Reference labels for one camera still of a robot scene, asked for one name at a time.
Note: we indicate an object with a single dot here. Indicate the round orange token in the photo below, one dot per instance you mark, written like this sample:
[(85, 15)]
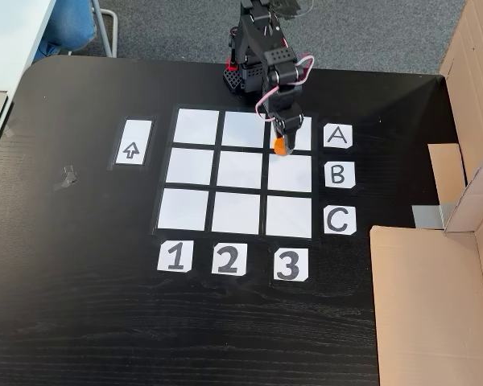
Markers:
[(279, 146)]

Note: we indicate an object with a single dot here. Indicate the white paper grid square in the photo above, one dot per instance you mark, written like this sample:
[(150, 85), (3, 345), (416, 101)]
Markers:
[(182, 209), (241, 130), (196, 126), (240, 169), (288, 216), (304, 138), (236, 212), (190, 166), (290, 173)]

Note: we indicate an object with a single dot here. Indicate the paper sheet letter A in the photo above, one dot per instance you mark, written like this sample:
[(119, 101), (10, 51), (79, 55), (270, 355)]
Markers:
[(328, 142)]

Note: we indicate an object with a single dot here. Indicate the black bar clamp orange knob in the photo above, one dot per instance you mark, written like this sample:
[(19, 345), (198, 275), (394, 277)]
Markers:
[(232, 64)]

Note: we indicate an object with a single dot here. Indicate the paper sheet letter B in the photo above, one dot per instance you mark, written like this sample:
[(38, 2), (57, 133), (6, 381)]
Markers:
[(329, 183)]

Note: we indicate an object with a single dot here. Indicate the paper sheet letter C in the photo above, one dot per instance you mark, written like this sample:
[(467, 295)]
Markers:
[(350, 229)]

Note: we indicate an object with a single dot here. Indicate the paper sheet number 3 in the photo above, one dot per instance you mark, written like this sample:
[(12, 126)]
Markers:
[(279, 255)]

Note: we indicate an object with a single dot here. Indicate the paper sheet number 2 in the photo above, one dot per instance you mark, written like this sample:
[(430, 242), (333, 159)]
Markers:
[(217, 249)]

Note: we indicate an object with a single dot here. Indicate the white arrow paper sheet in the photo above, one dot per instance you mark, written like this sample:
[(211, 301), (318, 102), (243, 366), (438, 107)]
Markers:
[(133, 132)]

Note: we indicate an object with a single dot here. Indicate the paper sheet number 1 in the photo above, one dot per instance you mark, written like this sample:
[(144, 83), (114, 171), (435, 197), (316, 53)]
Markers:
[(163, 265)]

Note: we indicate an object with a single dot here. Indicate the metal chair leg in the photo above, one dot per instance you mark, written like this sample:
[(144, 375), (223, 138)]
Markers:
[(110, 32)]

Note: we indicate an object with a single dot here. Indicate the crumpled clear tape piece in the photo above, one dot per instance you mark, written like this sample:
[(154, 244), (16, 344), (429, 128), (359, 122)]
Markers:
[(66, 179)]

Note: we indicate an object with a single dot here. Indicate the large brown cardboard screen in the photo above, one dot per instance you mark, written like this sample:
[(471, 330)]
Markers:
[(426, 301)]

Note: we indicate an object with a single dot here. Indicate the person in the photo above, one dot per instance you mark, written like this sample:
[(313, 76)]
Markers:
[(72, 24)]

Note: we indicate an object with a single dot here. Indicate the white desk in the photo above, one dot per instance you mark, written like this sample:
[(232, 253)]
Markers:
[(8, 40)]

